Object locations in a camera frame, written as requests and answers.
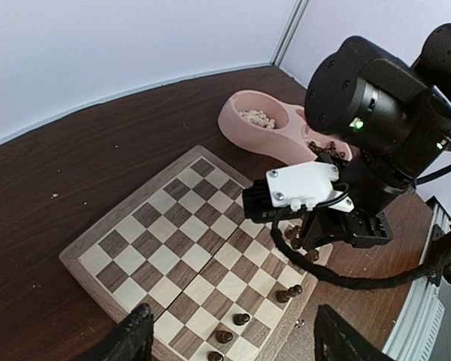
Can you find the dark chess pieces pile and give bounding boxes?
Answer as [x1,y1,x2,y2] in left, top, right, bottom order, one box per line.
[307,141,347,159]

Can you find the pink double bowl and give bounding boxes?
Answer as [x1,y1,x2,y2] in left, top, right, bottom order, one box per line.
[218,90,353,165]

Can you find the white chess pieces pile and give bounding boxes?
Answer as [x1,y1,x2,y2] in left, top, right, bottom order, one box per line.
[239,110,276,129]

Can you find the dark bishop chess piece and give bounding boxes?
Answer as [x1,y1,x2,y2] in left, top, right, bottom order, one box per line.
[276,284,303,304]

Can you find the front aluminium rail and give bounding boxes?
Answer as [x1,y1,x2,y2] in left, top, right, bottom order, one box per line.
[383,196,451,360]

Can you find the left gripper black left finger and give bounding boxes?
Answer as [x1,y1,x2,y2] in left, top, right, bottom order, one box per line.
[92,303,153,360]

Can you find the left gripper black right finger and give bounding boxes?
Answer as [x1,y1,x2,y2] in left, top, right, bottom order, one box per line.
[313,305,391,361]

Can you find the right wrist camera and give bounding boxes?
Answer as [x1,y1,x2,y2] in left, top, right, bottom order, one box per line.
[242,162,354,223]

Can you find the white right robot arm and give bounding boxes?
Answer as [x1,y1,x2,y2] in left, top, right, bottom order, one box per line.
[300,23,451,250]

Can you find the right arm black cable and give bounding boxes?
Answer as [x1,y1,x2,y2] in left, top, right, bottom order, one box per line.
[269,210,451,290]

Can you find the dark pawn chess piece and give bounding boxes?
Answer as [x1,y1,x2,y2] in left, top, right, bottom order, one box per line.
[233,313,250,326]
[207,351,224,361]

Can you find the right aluminium frame post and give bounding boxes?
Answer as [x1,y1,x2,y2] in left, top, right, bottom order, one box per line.
[270,0,310,68]

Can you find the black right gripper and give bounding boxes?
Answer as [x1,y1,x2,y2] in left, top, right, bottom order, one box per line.
[303,36,451,248]

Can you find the dark knight chess piece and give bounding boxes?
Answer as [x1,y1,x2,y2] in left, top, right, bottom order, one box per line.
[304,249,319,263]

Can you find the dark rook chess piece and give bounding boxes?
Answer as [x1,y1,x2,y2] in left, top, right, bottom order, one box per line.
[215,330,234,344]
[285,226,301,250]

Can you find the wooden chess board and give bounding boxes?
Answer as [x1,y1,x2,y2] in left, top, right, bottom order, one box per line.
[59,146,316,360]

